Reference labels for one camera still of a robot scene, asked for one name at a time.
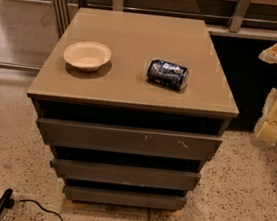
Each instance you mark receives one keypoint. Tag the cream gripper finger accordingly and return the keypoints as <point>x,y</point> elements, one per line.
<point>269,55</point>
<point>267,132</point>

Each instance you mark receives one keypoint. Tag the grey top drawer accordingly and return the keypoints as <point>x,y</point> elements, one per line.
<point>101,137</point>

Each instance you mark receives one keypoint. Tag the grey drawer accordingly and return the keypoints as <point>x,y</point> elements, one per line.
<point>127,175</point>
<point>101,137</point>
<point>106,196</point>

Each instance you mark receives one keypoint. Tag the grey drawer cabinet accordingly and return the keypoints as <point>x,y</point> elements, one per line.
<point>120,94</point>

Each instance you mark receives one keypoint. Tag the grey bottom drawer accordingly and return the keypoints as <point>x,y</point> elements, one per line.
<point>106,196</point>

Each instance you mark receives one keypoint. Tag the grey middle drawer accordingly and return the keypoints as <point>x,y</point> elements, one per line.
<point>127,175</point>

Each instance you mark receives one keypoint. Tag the crushed blue soda can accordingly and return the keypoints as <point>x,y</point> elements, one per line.
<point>168,74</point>

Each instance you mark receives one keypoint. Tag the white paper bowl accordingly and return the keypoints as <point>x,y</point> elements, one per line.
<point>87,56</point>

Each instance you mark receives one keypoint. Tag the black stick device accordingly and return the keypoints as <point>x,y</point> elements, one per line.
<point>6,201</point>

